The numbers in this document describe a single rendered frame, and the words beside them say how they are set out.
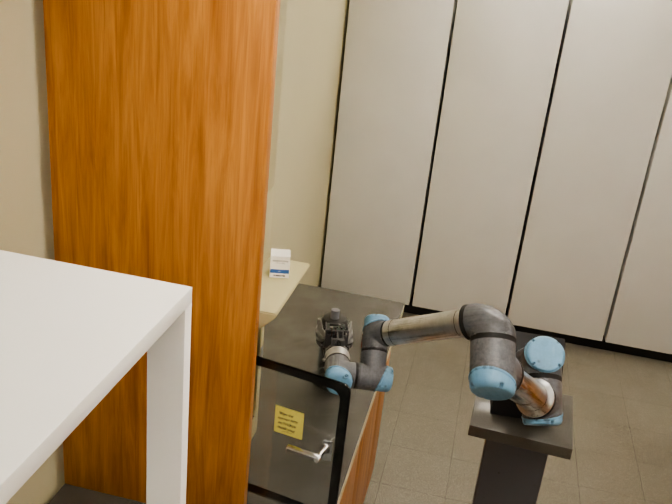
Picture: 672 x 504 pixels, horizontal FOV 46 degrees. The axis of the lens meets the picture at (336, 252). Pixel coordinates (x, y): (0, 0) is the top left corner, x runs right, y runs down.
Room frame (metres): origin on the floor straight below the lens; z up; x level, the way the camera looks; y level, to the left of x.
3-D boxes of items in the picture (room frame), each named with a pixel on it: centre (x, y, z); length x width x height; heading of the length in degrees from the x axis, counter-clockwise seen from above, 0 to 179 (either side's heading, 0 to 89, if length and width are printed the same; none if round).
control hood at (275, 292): (1.80, 0.15, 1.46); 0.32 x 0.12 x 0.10; 170
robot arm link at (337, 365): (1.94, -0.05, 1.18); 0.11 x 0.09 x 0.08; 5
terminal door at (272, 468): (1.60, 0.08, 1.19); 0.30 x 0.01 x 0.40; 70
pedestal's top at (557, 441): (2.22, -0.67, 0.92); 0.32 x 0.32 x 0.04; 77
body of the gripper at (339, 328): (2.10, -0.03, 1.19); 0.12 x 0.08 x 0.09; 5
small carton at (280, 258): (1.85, 0.14, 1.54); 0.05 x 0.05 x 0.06; 5
